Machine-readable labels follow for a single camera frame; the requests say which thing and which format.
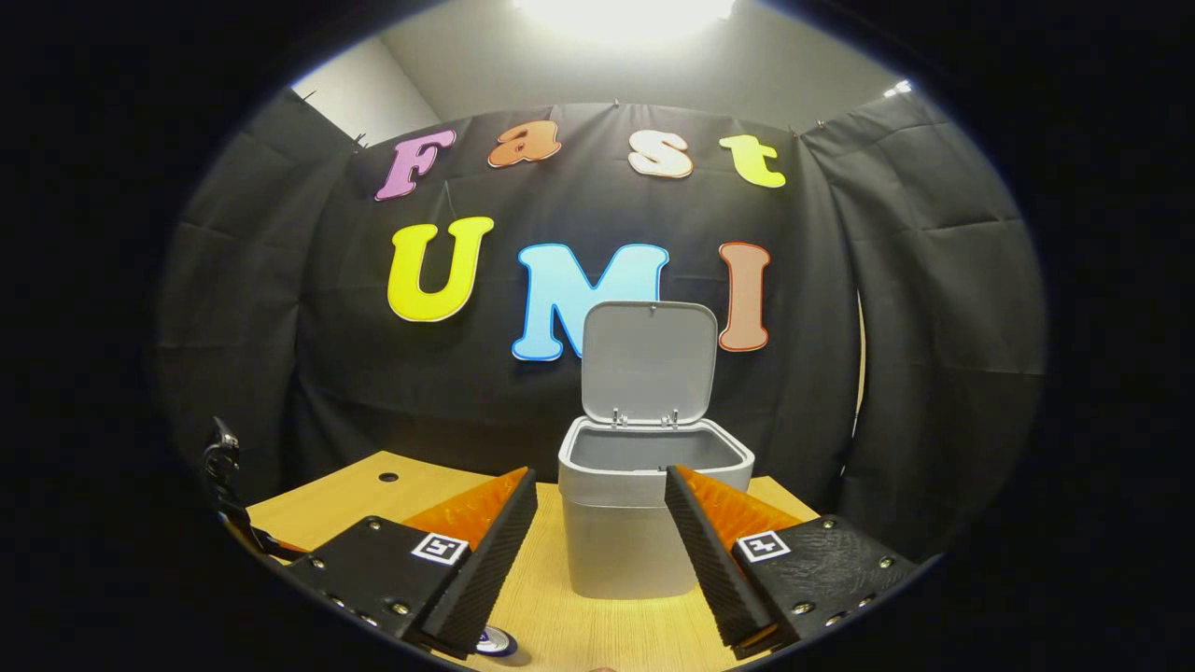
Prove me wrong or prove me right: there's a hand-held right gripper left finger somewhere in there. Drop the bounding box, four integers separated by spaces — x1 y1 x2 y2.
280 467 540 659

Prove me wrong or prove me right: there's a wooden desktop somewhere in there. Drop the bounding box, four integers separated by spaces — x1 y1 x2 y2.
245 451 821 672

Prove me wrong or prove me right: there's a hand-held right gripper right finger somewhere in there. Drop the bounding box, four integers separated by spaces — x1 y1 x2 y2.
665 464 921 659

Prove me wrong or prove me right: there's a large ceiling light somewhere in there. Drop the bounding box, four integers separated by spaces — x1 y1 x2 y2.
513 0 738 48

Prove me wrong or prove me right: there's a grey desktop garbage bin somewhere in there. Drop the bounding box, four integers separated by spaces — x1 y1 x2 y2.
557 301 755 600

